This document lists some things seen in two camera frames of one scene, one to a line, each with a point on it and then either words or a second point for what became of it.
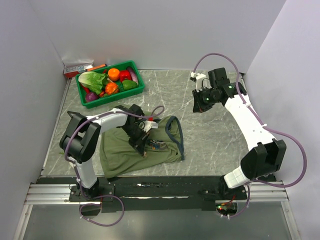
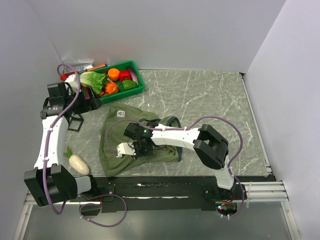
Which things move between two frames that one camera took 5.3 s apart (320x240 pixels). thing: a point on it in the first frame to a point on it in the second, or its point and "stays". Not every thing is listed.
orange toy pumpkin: x=111 y=88 stays
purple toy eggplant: x=133 y=75 stays
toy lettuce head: x=93 y=81 stays
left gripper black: x=139 y=144 to x=92 y=103
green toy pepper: x=127 y=84 stays
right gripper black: x=198 y=106 to x=150 y=151
